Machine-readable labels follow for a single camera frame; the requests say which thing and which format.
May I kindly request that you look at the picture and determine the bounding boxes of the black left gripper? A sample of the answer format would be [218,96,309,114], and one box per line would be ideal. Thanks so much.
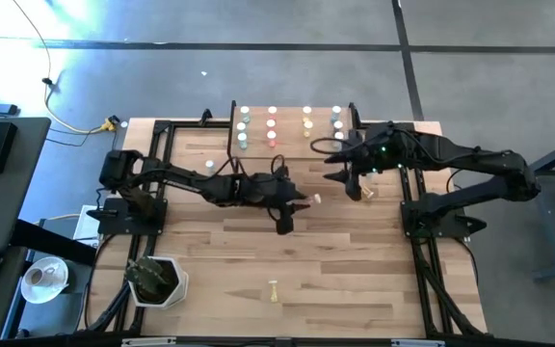
[257,166,312,236]

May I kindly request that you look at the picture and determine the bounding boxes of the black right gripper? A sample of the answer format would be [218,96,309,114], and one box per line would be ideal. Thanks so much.
[323,129,387,202]

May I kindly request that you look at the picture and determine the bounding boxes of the wooden shelf with black legs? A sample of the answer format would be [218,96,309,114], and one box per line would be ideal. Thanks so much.
[226,99,361,178]

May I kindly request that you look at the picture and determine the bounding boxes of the white hexagonal plant pot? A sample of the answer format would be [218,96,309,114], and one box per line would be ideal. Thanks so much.
[127,256,190,309]

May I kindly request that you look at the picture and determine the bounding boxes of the green cactus plant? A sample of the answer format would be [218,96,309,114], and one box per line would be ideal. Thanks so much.
[123,256,171,298]

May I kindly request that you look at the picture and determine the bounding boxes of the white label strip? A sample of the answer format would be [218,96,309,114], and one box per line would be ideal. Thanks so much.
[390,338,446,347]
[120,336,177,347]

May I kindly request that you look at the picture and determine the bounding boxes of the grey metal stand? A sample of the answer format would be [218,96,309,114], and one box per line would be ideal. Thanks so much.
[500,130,555,284]

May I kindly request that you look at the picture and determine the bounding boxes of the white box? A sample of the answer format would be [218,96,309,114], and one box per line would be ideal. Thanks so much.
[72,204,105,242]

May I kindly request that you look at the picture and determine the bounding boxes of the black support beam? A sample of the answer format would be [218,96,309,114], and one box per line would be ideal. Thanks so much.
[10,219,98,267]

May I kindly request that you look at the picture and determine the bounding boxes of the white cup on saucer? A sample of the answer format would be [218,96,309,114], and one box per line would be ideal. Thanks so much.
[20,255,70,306]

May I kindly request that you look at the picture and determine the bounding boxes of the grey desk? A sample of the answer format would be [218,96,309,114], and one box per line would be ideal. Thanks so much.
[0,117,52,255]

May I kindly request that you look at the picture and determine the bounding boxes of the white coffee cup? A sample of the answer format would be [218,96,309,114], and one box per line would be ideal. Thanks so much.
[23,264,57,290]

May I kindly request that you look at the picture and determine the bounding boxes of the black cable bundle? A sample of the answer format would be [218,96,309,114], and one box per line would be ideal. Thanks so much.
[83,233,137,334]
[414,238,484,337]

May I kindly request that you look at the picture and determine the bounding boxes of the yellow extension cable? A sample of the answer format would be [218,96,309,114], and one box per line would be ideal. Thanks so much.
[11,0,117,135]

